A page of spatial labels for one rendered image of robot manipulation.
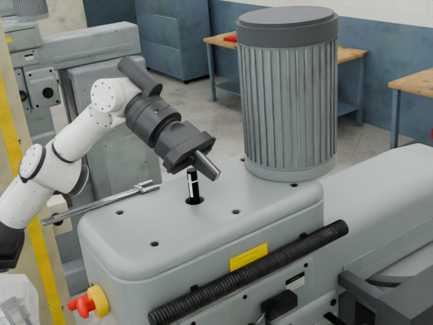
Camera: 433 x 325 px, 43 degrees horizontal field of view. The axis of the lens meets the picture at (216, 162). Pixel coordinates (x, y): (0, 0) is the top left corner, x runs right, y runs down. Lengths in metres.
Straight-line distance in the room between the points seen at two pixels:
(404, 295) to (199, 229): 0.40
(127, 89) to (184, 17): 7.30
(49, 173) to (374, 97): 5.50
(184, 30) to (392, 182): 7.13
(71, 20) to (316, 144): 8.60
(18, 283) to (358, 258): 0.80
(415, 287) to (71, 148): 0.74
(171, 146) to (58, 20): 8.53
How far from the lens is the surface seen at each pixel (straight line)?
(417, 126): 6.17
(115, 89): 1.05
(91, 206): 1.11
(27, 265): 3.02
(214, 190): 1.11
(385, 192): 1.37
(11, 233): 1.37
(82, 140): 1.17
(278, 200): 1.06
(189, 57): 8.46
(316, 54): 1.05
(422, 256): 1.50
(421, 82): 5.17
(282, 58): 1.03
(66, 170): 1.22
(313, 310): 1.27
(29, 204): 1.30
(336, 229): 1.13
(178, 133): 1.02
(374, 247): 1.35
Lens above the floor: 2.40
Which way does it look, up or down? 25 degrees down
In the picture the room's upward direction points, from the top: 5 degrees counter-clockwise
